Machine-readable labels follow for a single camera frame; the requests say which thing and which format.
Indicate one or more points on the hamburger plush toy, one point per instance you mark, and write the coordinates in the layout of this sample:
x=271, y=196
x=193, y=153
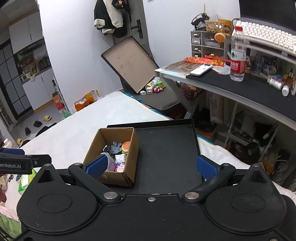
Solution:
x=125, y=147

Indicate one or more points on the black tray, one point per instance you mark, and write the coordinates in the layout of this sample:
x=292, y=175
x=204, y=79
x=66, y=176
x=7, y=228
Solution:
x=166, y=161

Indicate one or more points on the green tissue pack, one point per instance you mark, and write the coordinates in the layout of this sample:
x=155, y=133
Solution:
x=24, y=180

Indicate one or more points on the red plastic basket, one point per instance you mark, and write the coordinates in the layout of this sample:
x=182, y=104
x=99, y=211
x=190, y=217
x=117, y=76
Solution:
x=190, y=92

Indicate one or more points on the white soft bundle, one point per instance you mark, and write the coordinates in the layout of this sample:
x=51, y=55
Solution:
x=120, y=158

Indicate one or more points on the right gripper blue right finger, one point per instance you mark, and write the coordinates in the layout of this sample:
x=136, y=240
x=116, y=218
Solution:
x=215, y=177

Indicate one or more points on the hanging black white jacket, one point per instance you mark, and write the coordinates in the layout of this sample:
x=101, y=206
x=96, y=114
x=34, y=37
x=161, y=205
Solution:
x=109, y=19

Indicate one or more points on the yellow slipper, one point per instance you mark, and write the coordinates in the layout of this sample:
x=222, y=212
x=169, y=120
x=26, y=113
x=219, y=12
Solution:
x=47, y=118

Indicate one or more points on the grey fluffy plush toy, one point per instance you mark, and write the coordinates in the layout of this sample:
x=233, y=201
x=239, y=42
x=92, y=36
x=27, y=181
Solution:
x=111, y=166

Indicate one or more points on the white kitchen cabinet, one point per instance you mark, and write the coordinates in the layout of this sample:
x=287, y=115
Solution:
x=39, y=91

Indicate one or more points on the black white stitched cushion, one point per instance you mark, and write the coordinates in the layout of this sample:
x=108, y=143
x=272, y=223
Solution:
x=107, y=148

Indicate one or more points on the purple planet tissue pack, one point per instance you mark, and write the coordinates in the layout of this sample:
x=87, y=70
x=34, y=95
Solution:
x=120, y=167

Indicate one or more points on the denim fabric animal toy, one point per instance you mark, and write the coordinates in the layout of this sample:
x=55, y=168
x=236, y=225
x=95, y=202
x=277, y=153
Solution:
x=115, y=148

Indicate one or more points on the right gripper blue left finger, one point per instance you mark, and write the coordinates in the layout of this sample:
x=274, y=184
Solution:
x=87, y=176

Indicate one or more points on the red snack package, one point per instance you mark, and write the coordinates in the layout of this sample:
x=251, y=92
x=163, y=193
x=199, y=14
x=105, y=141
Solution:
x=200, y=60

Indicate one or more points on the brown cardboard box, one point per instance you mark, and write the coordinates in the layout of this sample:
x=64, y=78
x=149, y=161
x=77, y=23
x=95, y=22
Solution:
x=106, y=136

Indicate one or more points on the white remote control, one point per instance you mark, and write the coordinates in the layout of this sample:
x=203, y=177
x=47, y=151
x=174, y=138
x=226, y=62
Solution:
x=201, y=69

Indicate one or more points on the white keyboard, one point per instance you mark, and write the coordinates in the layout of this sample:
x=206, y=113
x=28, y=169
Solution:
x=268, y=36

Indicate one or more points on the clear water bottle red label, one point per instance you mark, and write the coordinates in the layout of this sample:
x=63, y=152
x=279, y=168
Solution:
x=237, y=55

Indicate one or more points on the grey drawer organizer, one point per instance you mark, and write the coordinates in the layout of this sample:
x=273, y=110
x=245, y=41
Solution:
x=203, y=43

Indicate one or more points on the white shelf rack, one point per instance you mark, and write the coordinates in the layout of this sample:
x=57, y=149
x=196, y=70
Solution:
x=250, y=134

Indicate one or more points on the grey chair seat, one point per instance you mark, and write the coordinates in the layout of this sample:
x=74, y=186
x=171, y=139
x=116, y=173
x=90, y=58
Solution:
x=159, y=101

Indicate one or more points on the brown board black frame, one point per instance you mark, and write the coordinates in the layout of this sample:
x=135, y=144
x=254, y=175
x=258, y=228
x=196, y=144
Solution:
x=129, y=60

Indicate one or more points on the small toys on seat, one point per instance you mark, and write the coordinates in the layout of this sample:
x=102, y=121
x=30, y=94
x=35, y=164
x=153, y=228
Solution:
x=154, y=86

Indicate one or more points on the grey desk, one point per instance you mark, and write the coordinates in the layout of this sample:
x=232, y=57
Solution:
x=253, y=92

